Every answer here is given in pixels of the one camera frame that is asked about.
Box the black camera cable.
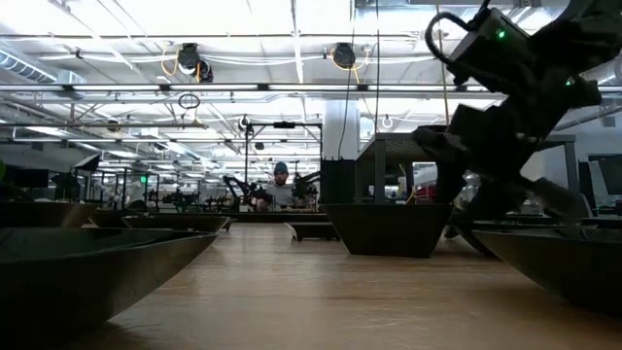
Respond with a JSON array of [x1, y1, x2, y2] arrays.
[[424, 0, 492, 67]]

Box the person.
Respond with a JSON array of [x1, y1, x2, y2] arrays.
[[259, 160, 298, 213]]

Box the black cabinet panel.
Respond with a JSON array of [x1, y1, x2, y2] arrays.
[[319, 158, 357, 206]]

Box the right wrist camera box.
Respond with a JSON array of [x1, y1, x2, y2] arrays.
[[445, 6, 532, 82]]

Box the ceiling light strip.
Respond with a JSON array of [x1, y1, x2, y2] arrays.
[[0, 83, 506, 94]]

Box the black background gantry frame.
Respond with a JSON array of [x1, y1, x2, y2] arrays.
[[244, 121, 324, 195]]

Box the hanging black cable loop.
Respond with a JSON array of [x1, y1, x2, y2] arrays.
[[177, 91, 202, 112]]

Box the black deep angular plate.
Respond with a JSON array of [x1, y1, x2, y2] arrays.
[[322, 202, 454, 260]]

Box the grey metal table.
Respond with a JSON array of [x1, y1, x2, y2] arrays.
[[354, 131, 583, 205]]

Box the red storage bins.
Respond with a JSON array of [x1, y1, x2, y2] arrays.
[[415, 184, 438, 204]]

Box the black mini plate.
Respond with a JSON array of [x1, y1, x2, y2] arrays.
[[444, 219, 595, 259], [471, 227, 622, 320]]

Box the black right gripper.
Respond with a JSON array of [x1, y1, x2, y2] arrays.
[[411, 64, 604, 223]]

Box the black leaf-shaped round plate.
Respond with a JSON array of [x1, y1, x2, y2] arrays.
[[0, 227, 220, 341]]

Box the black small square plate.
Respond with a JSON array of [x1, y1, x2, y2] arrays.
[[88, 208, 147, 229], [283, 222, 342, 243], [121, 214, 231, 234]]

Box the black ceiling cable reel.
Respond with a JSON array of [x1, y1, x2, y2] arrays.
[[175, 42, 216, 85], [329, 42, 359, 71]]

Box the silver ventilation duct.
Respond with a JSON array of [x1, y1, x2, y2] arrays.
[[0, 48, 87, 87]]

